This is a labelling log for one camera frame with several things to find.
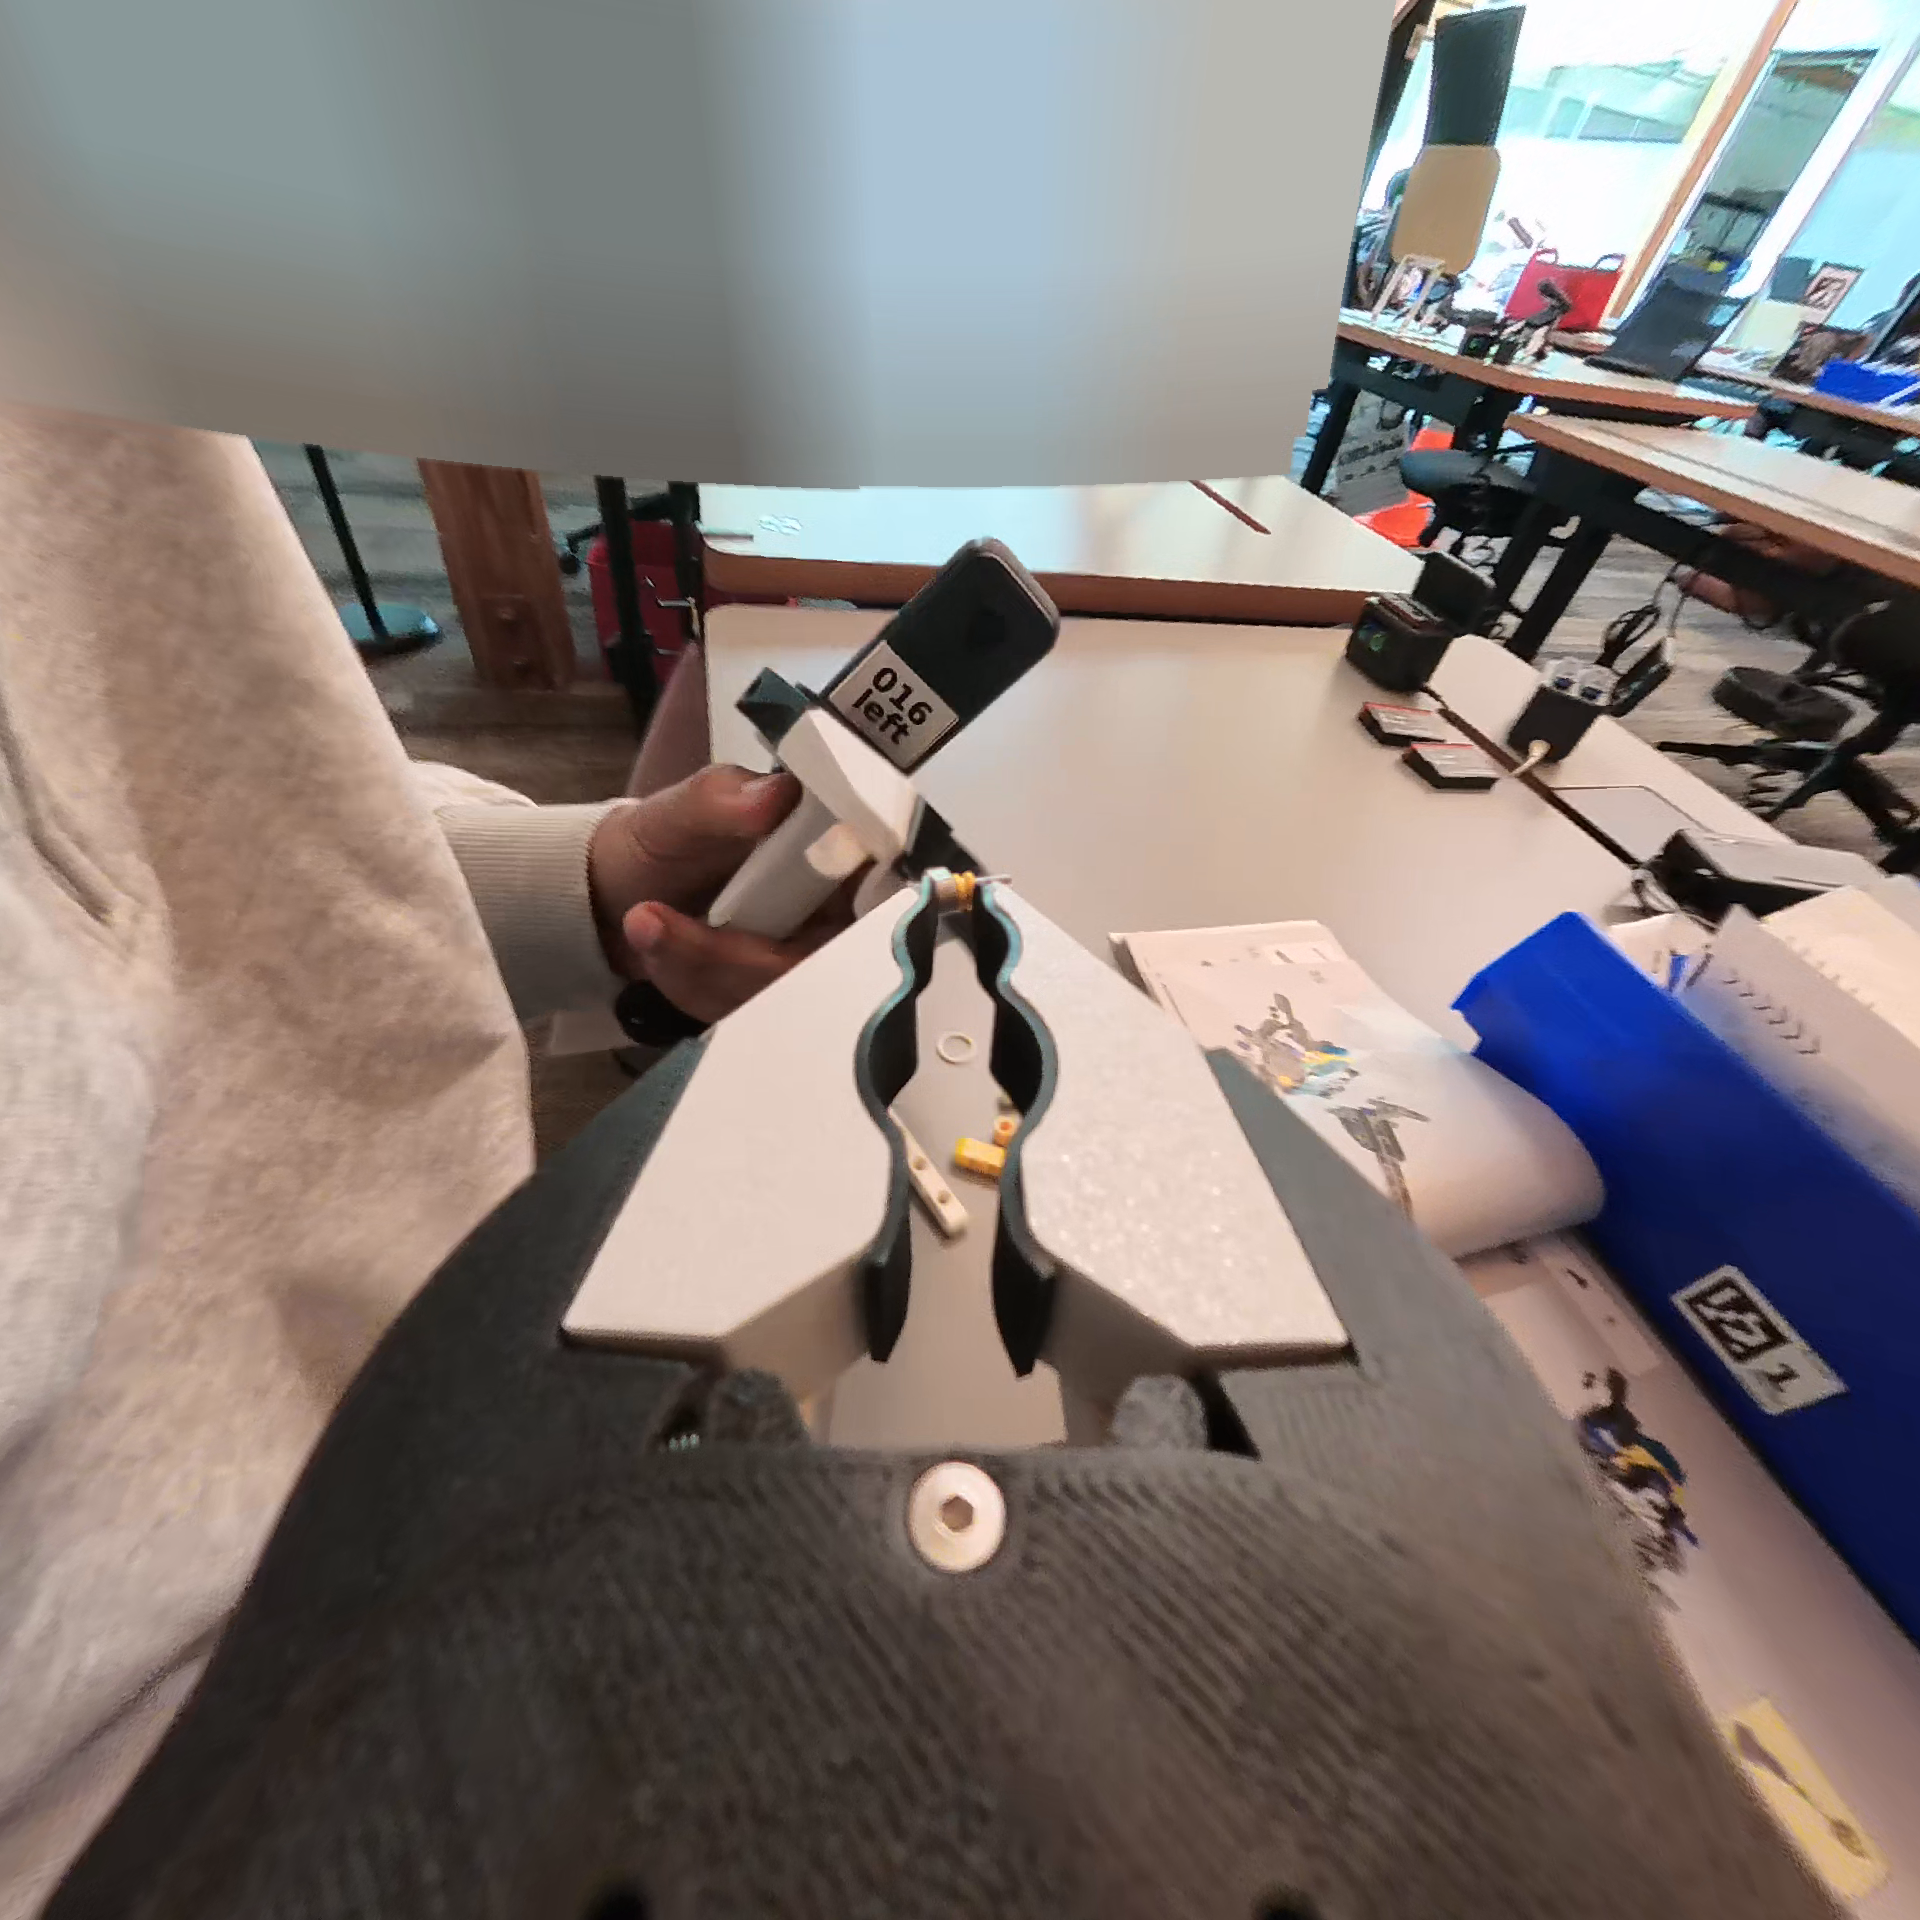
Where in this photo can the red cabinet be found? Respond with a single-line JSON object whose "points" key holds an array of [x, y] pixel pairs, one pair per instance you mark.
{"points": [[655, 593]]}

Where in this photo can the grey desk with wooden edge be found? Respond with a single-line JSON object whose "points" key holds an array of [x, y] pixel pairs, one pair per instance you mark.
{"points": [[1050, 539]]}

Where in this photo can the red bag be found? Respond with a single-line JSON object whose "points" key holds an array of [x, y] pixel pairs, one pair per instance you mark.
{"points": [[1575, 288]]}

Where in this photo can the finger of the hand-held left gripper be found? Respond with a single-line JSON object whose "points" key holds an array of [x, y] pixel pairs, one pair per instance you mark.
{"points": [[856, 780]]}

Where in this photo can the flat black battery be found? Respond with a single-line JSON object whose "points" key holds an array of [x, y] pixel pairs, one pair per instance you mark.
{"points": [[1403, 723], [1451, 768]]}

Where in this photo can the blue plastic bin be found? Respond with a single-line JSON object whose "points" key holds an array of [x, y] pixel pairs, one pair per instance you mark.
{"points": [[1724, 1171]]}

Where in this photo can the photo frame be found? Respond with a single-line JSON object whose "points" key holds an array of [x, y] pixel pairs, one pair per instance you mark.
{"points": [[1415, 286]]}

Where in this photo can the black laptop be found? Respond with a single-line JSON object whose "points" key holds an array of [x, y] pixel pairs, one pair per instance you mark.
{"points": [[1673, 322]]}

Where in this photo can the black box device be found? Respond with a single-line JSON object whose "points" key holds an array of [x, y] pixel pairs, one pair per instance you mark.
{"points": [[1755, 871]]}

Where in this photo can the person's left forearm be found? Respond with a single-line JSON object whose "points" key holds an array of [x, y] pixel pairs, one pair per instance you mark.
{"points": [[511, 899]]}

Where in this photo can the lego instruction booklet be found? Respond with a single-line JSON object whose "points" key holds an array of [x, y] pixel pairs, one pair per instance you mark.
{"points": [[1501, 1171]]}

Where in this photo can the white plastic bag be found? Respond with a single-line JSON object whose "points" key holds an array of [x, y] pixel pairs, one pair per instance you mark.
{"points": [[1815, 960]]}

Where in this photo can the black battery charger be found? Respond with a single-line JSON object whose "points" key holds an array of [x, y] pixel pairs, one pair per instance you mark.
{"points": [[1561, 717]]}

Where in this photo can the wooden post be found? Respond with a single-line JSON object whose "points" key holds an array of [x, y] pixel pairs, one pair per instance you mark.
{"points": [[494, 570]]}

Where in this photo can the black office chair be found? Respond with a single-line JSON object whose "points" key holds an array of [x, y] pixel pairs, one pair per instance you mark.
{"points": [[1465, 479]]}

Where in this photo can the long wooden desk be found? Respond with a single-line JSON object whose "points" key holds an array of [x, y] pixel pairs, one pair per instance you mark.
{"points": [[1724, 474], [1501, 369]]}

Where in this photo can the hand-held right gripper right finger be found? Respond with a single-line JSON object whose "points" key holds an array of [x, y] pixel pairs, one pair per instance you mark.
{"points": [[1170, 1199]]}

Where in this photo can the black battery case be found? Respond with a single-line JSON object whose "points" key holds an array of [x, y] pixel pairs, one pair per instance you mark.
{"points": [[1403, 642]]}

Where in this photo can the yellow lego brick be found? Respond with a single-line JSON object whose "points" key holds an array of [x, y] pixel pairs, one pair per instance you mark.
{"points": [[976, 1155]]}

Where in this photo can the black floor stand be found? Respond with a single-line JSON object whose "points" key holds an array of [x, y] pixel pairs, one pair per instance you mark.
{"points": [[387, 627]]}

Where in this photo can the black swivel chair base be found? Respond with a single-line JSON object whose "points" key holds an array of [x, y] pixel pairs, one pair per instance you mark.
{"points": [[1815, 751]]}

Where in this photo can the person's left hand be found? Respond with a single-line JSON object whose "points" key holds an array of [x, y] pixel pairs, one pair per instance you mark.
{"points": [[675, 840]]}

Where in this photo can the white lego beam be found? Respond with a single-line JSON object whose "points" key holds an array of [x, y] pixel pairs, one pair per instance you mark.
{"points": [[932, 1185]]}

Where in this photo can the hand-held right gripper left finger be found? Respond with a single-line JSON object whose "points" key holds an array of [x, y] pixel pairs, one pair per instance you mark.
{"points": [[735, 1185]]}

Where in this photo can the small yellow lego piece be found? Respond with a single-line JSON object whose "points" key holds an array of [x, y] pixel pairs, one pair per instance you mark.
{"points": [[955, 890]]}

